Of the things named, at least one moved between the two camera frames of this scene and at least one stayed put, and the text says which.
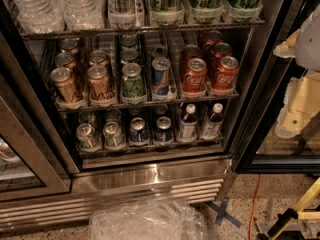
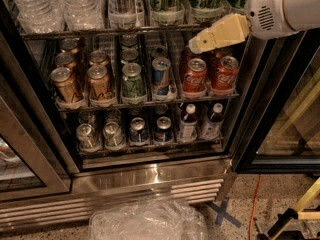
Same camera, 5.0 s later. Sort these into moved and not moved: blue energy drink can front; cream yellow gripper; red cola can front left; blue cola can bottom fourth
Moved: cream yellow gripper
Not moved: blue cola can bottom fourth; red cola can front left; blue energy drink can front
